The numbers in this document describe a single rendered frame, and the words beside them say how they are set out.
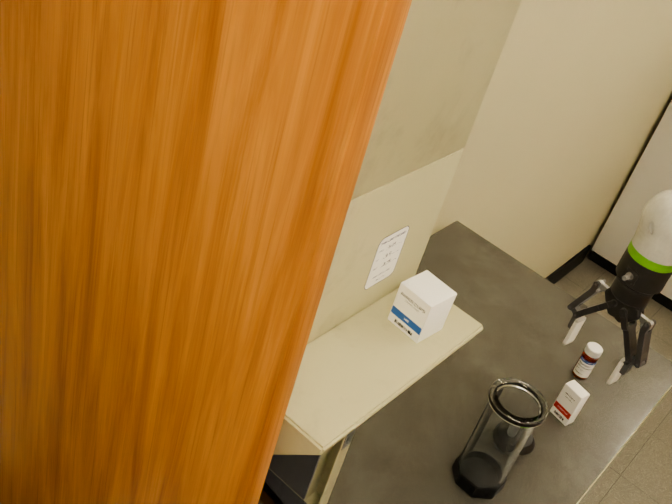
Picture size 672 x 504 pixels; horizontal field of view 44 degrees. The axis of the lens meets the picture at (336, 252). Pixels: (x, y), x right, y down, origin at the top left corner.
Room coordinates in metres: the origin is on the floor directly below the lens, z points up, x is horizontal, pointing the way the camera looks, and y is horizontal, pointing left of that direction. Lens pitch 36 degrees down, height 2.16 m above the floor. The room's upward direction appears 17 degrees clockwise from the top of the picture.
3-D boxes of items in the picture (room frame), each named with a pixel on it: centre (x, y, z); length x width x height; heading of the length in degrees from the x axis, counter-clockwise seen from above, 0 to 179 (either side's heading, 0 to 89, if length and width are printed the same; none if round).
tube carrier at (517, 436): (1.12, -0.39, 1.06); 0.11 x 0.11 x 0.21
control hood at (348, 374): (0.74, -0.08, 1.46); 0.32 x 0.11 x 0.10; 149
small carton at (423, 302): (0.81, -0.12, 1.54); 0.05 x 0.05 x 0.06; 55
